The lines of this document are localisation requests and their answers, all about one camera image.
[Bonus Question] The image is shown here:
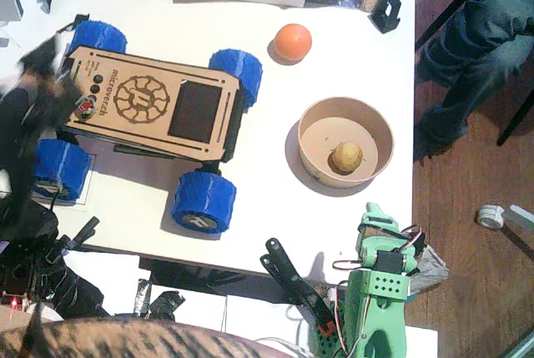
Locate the grey edge panel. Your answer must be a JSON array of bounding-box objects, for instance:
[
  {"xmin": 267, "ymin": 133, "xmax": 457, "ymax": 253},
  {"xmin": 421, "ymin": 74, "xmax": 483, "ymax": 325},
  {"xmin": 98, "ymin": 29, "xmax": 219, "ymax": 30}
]
[{"xmin": 504, "ymin": 326, "xmax": 534, "ymax": 358}]

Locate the white grey tool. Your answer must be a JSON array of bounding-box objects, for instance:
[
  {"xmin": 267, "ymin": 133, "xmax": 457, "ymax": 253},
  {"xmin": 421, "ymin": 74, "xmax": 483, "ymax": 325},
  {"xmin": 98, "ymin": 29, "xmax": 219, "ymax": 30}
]
[{"xmin": 500, "ymin": 204, "xmax": 534, "ymax": 259}]

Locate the small black clamp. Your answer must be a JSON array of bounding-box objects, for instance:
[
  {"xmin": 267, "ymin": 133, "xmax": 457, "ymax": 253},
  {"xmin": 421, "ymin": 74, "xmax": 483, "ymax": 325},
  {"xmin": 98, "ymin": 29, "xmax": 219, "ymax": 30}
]
[{"xmin": 62, "ymin": 214, "xmax": 101, "ymax": 250}]

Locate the orange ball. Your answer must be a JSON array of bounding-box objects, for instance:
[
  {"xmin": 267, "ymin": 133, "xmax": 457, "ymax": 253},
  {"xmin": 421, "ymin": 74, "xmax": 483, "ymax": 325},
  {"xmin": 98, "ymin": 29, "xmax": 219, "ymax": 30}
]
[{"xmin": 274, "ymin": 23, "xmax": 313, "ymax": 63}]

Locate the black cloth bundle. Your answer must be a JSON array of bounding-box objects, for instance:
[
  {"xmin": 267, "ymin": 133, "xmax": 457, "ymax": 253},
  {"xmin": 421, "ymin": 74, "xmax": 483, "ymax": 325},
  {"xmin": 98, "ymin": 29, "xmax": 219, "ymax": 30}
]
[{"xmin": 39, "ymin": 264, "xmax": 110, "ymax": 320}]

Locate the black plastic holder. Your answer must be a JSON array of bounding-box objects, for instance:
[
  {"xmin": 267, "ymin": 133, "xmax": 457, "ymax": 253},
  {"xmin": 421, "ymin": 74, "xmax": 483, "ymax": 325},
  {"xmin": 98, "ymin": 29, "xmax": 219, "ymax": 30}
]
[{"xmin": 368, "ymin": 0, "xmax": 403, "ymax": 35}]

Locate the blue rover wheel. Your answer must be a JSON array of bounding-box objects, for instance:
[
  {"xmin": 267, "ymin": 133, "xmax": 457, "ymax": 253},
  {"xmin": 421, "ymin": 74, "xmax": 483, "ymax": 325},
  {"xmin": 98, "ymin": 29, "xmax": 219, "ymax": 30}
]
[
  {"xmin": 208, "ymin": 48, "xmax": 264, "ymax": 112},
  {"xmin": 32, "ymin": 139, "xmax": 93, "ymax": 204},
  {"xmin": 171, "ymin": 170, "xmax": 238, "ymax": 234},
  {"xmin": 73, "ymin": 19, "xmax": 128, "ymax": 55}
]

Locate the black table frame bar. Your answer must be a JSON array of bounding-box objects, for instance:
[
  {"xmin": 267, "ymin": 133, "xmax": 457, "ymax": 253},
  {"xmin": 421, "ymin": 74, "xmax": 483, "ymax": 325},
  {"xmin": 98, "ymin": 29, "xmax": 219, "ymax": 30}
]
[{"xmin": 139, "ymin": 256, "xmax": 272, "ymax": 295}]

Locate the brown black striped fabric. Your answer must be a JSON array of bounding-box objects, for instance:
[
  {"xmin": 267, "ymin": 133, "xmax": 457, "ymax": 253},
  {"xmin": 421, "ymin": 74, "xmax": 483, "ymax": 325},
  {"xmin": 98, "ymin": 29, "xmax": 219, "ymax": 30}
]
[{"xmin": 0, "ymin": 316, "xmax": 310, "ymax": 358}]

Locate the yellow round fruit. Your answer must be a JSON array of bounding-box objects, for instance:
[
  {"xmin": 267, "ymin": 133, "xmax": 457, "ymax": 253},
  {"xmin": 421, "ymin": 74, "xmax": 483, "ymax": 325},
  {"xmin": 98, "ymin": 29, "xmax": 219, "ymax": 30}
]
[{"xmin": 332, "ymin": 141, "xmax": 363, "ymax": 174}]

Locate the red white servo wire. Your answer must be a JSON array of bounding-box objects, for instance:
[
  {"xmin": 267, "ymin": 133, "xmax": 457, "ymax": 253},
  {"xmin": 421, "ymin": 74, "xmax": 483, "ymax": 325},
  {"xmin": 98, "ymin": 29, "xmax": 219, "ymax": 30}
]
[
  {"xmin": 398, "ymin": 224, "xmax": 427, "ymax": 253},
  {"xmin": 331, "ymin": 258, "xmax": 376, "ymax": 271}
]

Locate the black bar clamp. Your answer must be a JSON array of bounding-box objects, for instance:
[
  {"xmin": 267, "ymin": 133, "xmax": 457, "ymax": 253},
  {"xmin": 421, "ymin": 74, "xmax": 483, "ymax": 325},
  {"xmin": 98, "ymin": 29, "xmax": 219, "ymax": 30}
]
[{"xmin": 258, "ymin": 237, "xmax": 337, "ymax": 336}]

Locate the black tape strip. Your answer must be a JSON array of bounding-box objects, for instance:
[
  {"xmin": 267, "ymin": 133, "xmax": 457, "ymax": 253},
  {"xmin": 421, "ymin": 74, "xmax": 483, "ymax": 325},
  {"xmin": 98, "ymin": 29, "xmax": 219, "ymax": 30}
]
[
  {"xmin": 149, "ymin": 290, "xmax": 187, "ymax": 320},
  {"xmin": 132, "ymin": 278, "xmax": 154, "ymax": 318}
]

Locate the grey crumpled bundle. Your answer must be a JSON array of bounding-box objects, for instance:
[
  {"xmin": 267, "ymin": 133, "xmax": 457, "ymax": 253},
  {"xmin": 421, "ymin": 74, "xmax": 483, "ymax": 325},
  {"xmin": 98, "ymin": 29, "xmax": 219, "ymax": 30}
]
[{"xmin": 408, "ymin": 245, "xmax": 451, "ymax": 295}]

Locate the black chair leg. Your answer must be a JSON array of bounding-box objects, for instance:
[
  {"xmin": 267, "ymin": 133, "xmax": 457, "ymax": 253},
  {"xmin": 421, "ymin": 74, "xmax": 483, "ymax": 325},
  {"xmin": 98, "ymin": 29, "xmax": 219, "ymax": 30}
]
[
  {"xmin": 496, "ymin": 88, "xmax": 534, "ymax": 147},
  {"xmin": 415, "ymin": 0, "xmax": 475, "ymax": 53}
]

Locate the white tape roll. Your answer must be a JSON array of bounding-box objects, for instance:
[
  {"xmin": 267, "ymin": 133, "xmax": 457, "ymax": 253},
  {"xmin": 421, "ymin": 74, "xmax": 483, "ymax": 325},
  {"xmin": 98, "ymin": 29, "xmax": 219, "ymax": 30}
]
[{"xmin": 476, "ymin": 204, "xmax": 506, "ymax": 230}]

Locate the wooden top rover body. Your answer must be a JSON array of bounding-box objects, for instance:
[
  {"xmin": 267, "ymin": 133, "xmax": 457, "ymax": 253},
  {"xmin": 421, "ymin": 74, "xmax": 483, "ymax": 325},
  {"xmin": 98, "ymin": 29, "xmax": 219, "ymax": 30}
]
[{"xmin": 62, "ymin": 45, "xmax": 247, "ymax": 164}]

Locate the person in blue jeans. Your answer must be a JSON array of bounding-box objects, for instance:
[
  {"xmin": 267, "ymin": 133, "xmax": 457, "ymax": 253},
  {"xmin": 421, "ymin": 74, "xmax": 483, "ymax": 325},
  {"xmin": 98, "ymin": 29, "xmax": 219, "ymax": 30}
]
[{"xmin": 415, "ymin": 0, "xmax": 534, "ymax": 163}]

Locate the controller board red light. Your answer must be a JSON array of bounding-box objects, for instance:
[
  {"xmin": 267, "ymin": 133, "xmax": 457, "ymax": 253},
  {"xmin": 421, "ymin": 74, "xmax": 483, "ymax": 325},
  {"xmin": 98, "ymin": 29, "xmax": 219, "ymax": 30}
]
[{"xmin": 0, "ymin": 289, "xmax": 33, "ymax": 311}]

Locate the black strap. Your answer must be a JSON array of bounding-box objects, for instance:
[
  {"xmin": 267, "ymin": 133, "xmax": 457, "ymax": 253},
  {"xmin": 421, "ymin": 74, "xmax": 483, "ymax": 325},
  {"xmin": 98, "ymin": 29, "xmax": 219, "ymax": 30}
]
[{"xmin": 23, "ymin": 303, "xmax": 45, "ymax": 353}]

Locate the brown paper bowl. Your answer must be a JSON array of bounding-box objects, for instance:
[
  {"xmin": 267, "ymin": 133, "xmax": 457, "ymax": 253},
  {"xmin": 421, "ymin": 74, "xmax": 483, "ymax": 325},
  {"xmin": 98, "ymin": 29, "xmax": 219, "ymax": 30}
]
[{"xmin": 296, "ymin": 97, "xmax": 395, "ymax": 189}]

